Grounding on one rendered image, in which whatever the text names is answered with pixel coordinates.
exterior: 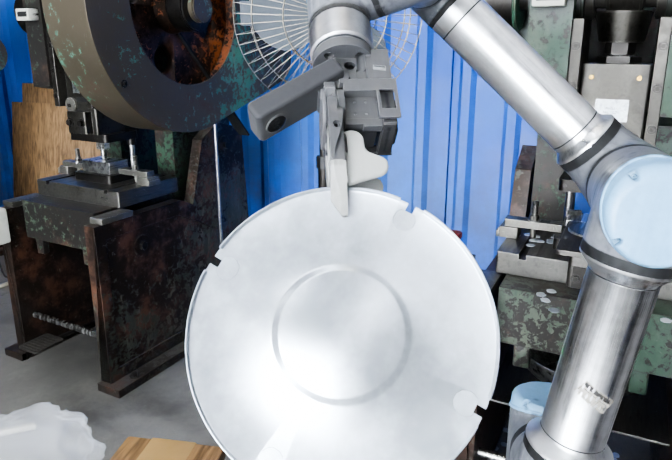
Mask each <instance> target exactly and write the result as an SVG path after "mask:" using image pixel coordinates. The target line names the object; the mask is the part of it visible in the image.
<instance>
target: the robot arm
mask: <svg viewBox="0 0 672 460"><path fill-rule="evenodd" d="M306 3H307V10H308V26H309V43H310V58H311V61H312V66H313V68H312V69H310V70H308V71H307V72H305V73H303V74H301V75H299V76H297V77H296V78H294V79H292V80H290V81H288V82H287V83H285V84H283V85H281V86H279V87H277V88H276V89H274V90H272V91H270V92H268V93H267V94H265V95H263V96H261V97H259V98H257V99H256V100H254V101H252V102H250V103H249V104H248V114H249V120H250V126H251V130H252V131H253V132H254V134H255V135H256V136H257V137H258V139H260V140H261V141H265V140H267V139H268V138H270V137H272V136H274V135H275V134H277V133H279V132H281V131H282V130H284V129H286V128H288V127H289V126H291V125H293V124H294V123H296V122H298V121H300V120H301V119H303V118H305V117H307V116H308V115H310V114H312V113H313V112H315V111H317V112H318V113H319V134H320V148H321V150H323V151H324V168H325V179H326V187H330V192H331V202H332V203H333V205H334V206H335V208H336V209H337V210H338V212H339V213H340V215H341V216H342V217H348V190H347V187H349V186H352V187H362V188H369V189H374V190H379V191H383V183H382V182H381V180H379V179H378V177H381V176H384V175H385V174H386V173H387V172H388V168H389V166H388V162H387V160H386V159H385V158H384V157H381V156H379V155H392V145H393V144H395V141H396V137H397V133H398V121H397V118H401V117H402V116H401V109H400V102H399V96H398V89H397V83H396V78H392V75H391V68H390V61H389V55H388V49H374V46H373V38H372V30H371V22H370V21H372V20H375V19H378V18H382V17H385V16H388V15H391V14H394V13H396V12H399V11H402V10H405V9H408V8H411V9H412V10H413V11H414V12H415V13H416V14H417V15H418V16H419V17H420V18H421V19H422V20H423V21H424V22H425V23H426V24H427V25H428V26H429V27H431V28H432V29H433V30H434V31H435V32H436V33H437V34H438V35H439V36H440V37H441V38H442V39H443V40H444V41H445V42H446V43H447V44H448V45H449V46H450V47H451V48H452V49H453V50H454V51H455V52H456V53H457V54H458V55H459V56H460V57H461V58H462V59H463V60H464V61H465V62H466V63H467V64H468V65H469V66H470V67H471V68H472V69H473V70H474V71H475V72H476V73H477V74H478V75H479V76H480V77H481V78H482V79H483V80H484V81H485V82H486V83H487V84H488V85H489V86H490V87H491V88H492V89H493V90H494V91H495V92H497V93H498V94H499V95H500V96H501V97H502V98H503V99H504V100H505V101H506V102H507V103H508V104H509V105H510V106H511V107H512V108H513V109H514V110H515V111H516V112H517V113H518V114H519V115H520V116H521V117H522V118H523V119H524V120H525V121H526V122H527V123H528V124H529V125H530V126H531V127H532V128H533V129H534V130H535V131H536V132H537V133H538V134H539V135H540V136H541V137H542V138H543V139H544V140H545V141H546V142H547V143H548V144H549V145H550V146H551V147H552V148H553V149H554V150H555V151H556V152H557V163H558V164H559V165H560V166H561V167H562V168H563V169H564V170H565V171H566V172H567V174H568V175H569V176H570V177H571V178H572V180H573V181H574V182H575V184H576V185H577V186H578V188H579V189H580V191H581V193H582V194H583V196H584V197H585V199H586V200H587V202H588V205H589V207H590V208H591V209H590V213H589V216H588V220H587V223H586V227H585V230H584V233H583V237H582V241H581V244H580V248H579V250H580V252H581V253H582V255H583V256H584V258H585V260H586V261H587V263H588V266H587V269H586V272H585V275H584V279H583V282H582V285H581V289H580V292H579V295H578V299H577V302H576V305H575V308H574V312H573V315H572V318H571V322H570V325H569V328H568V332H567V335H566V338H565V341H564V345H563V348H562V351H561V355H560V358H559V361H558V365H557V368H556V371H555V374H554V378H553V381H552V383H549V382H527V383H523V384H520V385H518V386H517V387H515V388H514V390H513V391H512V395H511V401H510V402H509V406H510V414H509V425H508V437H507V448H506V459H505V460H614V457H613V453H612V451H611V449H610V448H609V446H608V445H607V441H608V438H609V436H610V433H611V430H612V427H613V424H614V421H615V418H616V415H617V413H618V410H619V407H620V404H621V401H622V398H623V395H624V392H625V390H626V387H627V384H628V381H629V378H630V375H631V372H632V369H633V367H634V364H635V361H636V358H637V355H638V352H639V349H640V346H641V343H642V341H643V338H644V335H645V332H646V329H647V326H648V323H649V320H650V318H651V315H652V312H653V309H654V306H655V303H656V300H657V297H658V295H659V292H660V289H661V287H662V286H663V285H666V284H668V283H671V282H672V157H671V156H669V155H668V154H666V153H665V152H664V151H662V150H660V149H659V148H657V147H655V146H653V145H651V144H649V143H648V142H646V141H644V140H643V139H641V138H639V137H638V136H636V135H635V134H634V133H632V132H631V131H629V130H628V129H627V128H625V127H624V126H623V125H622V124H621V123H620V122H619V121H618V120H617V119H616V118H615V117H614V116H613V115H612V114H600V113H598V112H597V111H596V110H595V109H594V108H593V107H592V106H591V105H590V104H589V103H588V102H587V101H586V100H585V99H584V98H583V97H582V96H581V95H580V94H579V93H578V92H577V91H576V90H575V89H574V88H573V87H572V86H571V85H570V84H569V83H568V82H567V81H566V80H565V79H564V78H563V77H562V76H561V75H560V74H559V73H558V72H557V71H556V70H555V69H554V68H553V67H552V66H551V65H550V64H549V63H548V62H547V61H546V60H545V59H544V58H543V57H542V56H541V55H540V54H539V53H538V52H536V51H535V50H534V49H533V48H532V47H531V46H530V45H529V44H528V43H527V42H526V41H525V40H524V39H523V38H522V37H521V36H520V35H519V34H518V33H517V32H516V31H515V30H514V29H513V28H512V27H511V26H510V25H509V24H508V23H507V22H506V21H505V20H504V19H503V18H502V17H501V16H500V15H499V14H498V13H497V12H496V11H495V10H494V9H493V8H492V7H491V6H490V5H489V4H488V3H487V2H486V1H485V0H306ZM394 96H395V100H394ZM374 144H375V145H374Z"/></svg>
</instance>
